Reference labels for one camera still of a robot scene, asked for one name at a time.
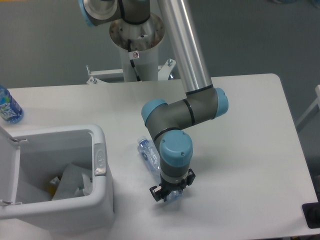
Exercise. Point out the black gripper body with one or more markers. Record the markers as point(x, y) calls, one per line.
point(169, 184)

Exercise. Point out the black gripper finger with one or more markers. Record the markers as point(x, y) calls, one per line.
point(190, 177)
point(157, 193)

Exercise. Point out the clear plastic water bottle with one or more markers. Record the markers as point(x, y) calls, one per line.
point(152, 160)

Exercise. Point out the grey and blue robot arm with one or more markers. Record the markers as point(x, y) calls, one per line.
point(166, 122)

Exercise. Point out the white trash can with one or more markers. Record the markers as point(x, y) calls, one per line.
point(57, 179)

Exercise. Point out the white paper in bin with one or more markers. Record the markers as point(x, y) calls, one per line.
point(75, 182)

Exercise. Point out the yellow scrap in bin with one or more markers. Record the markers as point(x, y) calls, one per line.
point(52, 190)

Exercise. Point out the black clamp at table edge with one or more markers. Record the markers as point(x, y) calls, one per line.
point(312, 214)

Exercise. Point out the blue labelled water bottle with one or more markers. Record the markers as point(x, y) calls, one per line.
point(10, 111)

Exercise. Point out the white pedestal base frame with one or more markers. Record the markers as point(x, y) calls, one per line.
point(165, 72)

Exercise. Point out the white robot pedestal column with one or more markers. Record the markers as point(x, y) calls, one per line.
point(138, 47)

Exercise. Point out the white frame at right edge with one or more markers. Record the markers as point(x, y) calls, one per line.
point(310, 112)

